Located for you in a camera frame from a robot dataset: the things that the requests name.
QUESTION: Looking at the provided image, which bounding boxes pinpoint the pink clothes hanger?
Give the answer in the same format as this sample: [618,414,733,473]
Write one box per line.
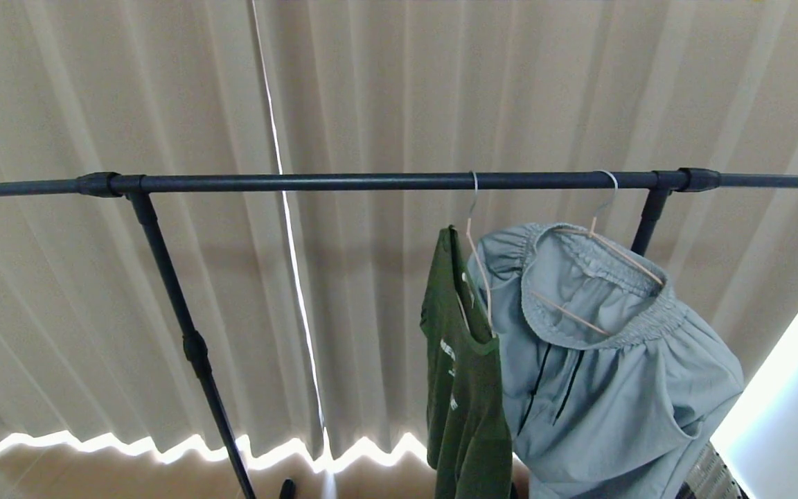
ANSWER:
[449,171,497,338]
[529,170,666,337]

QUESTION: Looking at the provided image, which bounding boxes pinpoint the green long-sleeved shirt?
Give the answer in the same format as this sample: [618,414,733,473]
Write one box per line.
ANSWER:
[420,225,514,499]

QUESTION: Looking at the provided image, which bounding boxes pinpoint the pale grey garment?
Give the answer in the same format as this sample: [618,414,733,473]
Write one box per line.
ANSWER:
[467,222,746,499]

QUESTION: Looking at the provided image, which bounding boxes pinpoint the black clothes rack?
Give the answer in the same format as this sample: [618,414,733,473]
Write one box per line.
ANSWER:
[0,167,798,499]

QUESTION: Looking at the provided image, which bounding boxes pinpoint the white laundry basket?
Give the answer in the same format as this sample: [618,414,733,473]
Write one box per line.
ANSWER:
[676,444,750,499]

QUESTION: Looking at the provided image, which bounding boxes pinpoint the beige curtain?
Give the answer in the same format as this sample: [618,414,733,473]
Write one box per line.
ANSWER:
[0,0,798,465]

